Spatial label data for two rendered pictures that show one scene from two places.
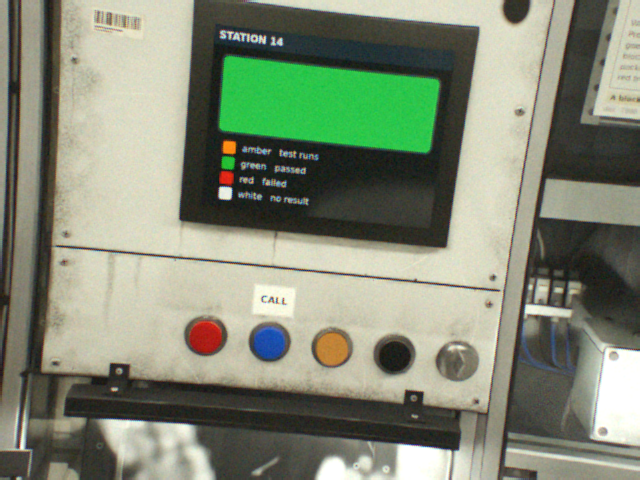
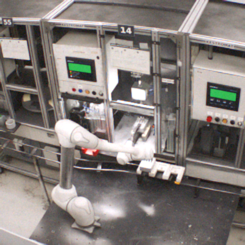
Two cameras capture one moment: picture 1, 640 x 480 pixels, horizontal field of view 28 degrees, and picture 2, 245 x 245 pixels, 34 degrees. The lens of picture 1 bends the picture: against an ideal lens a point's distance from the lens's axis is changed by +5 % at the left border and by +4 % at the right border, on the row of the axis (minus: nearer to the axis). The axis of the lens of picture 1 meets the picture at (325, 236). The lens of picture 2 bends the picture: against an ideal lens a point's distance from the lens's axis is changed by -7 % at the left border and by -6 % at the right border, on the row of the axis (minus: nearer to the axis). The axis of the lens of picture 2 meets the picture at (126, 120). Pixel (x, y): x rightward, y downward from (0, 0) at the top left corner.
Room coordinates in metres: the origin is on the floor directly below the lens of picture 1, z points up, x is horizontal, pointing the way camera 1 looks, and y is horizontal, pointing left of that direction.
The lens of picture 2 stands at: (-1.23, -1.50, 3.28)
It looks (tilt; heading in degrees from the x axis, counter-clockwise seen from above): 38 degrees down; 26
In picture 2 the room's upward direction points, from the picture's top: 4 degrees counter-clockwise
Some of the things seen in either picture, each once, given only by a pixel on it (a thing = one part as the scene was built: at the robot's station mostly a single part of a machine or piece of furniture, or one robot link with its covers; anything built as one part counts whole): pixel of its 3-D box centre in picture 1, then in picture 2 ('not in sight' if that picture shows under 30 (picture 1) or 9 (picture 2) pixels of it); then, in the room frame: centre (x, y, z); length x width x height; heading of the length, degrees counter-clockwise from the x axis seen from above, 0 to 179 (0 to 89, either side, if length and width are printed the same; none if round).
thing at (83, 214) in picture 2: not in sight; (81, 209); (0.41, -0.25, 0.85); 0.18 x 0.16 x 0.22; 73
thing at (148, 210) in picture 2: not in sight; (139, 219); (0.61, -0.63, 0.66); 1.50 x 1.06 x 0.04; 93
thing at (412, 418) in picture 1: (268, 402); (80, 97); (1.08, 0.04, 1.37); 0.36 x 0.04 x 0.04; 93
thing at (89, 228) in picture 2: not in sight; (87, 221); (0.41, -0.28, 0.71); 0.22 x 0.18 x 0.06; 93
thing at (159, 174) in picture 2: not in sight; (161, 172); (1.01, -0.67, 0.84); 0.36 x 0.14 x 0.10; 93
